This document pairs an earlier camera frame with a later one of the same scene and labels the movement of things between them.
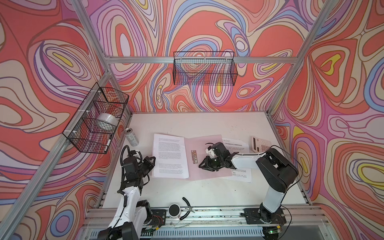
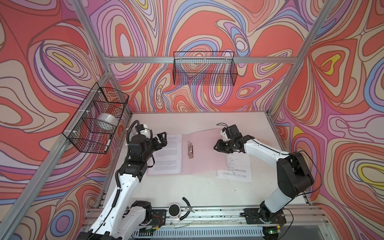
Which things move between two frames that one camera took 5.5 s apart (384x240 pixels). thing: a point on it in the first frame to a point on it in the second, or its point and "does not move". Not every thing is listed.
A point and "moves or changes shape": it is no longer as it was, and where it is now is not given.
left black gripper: [149, 165] to [163, 141]
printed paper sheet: [170, 154] moves or changes shape
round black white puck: [174, 210] does not move
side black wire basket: [92, 128] does not move
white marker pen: [107, 145] does not move
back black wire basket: [205, 68] does not move
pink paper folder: [199, 143] moves or changes shape
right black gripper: [207, 165] to [220, 148]
